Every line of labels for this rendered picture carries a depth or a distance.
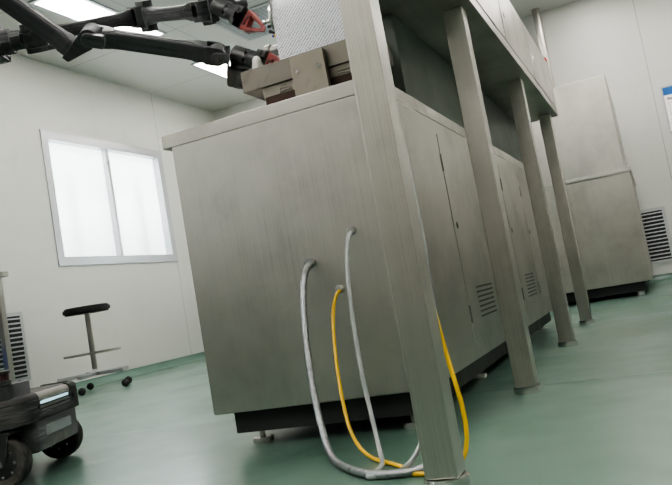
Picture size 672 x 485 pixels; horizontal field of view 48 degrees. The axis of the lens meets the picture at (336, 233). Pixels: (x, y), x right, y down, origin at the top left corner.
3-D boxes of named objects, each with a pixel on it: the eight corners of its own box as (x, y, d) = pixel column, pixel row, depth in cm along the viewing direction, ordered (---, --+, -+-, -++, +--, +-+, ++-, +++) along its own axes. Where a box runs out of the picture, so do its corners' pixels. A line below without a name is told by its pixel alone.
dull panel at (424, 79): (522, 168, 421) (513, 126, 423) (528, 166, 419) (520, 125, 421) (394, 96, 215) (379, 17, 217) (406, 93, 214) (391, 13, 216)
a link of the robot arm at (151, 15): (137, 33, 273) (129, 2, 269) (151, 30, 277) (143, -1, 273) (206, 28, 243) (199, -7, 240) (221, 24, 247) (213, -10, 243)
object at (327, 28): (285, 88, 228) (275, 30, 229) (355, 67, 219) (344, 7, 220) (284, 88, 227) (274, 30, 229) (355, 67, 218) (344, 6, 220)
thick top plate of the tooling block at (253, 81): (270, 103, 225) (267, 83, 225) (394, 66, 210) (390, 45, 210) (243, 93, 210) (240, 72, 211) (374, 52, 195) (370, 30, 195)
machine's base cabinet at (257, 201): (449, 341, 437) (422, 197, 444) (562, 325, 412) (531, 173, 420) (217, 452, 205) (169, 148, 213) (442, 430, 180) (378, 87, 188)
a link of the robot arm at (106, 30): (80, 30, 220) (87, 20, 229) (79, 49, 223) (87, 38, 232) (226, 52, 227) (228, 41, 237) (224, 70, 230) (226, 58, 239)
